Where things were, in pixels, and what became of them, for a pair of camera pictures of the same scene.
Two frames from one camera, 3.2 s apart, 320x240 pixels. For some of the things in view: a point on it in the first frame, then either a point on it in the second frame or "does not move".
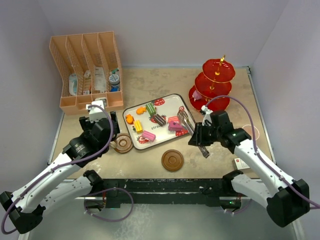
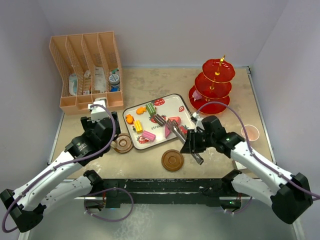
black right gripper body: x=207 y=135 to x=199 y=141
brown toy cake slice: x=159 y=120 does not move
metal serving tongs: x=182 y=112 to x=184 y=137
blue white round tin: x=114 y=79 does not move
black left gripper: x=86 y=124 does not move
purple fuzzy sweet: x=196 y=95 does not move
